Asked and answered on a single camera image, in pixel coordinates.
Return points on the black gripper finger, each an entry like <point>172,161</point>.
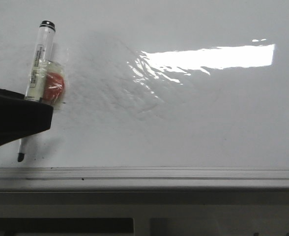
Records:
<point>20,118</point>

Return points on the white whiteboard marker pen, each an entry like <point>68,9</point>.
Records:
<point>42,54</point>

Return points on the red magnet taped to marker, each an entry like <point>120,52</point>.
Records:
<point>54,83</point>

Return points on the white whiteboard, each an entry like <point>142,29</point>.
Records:
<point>160,94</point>

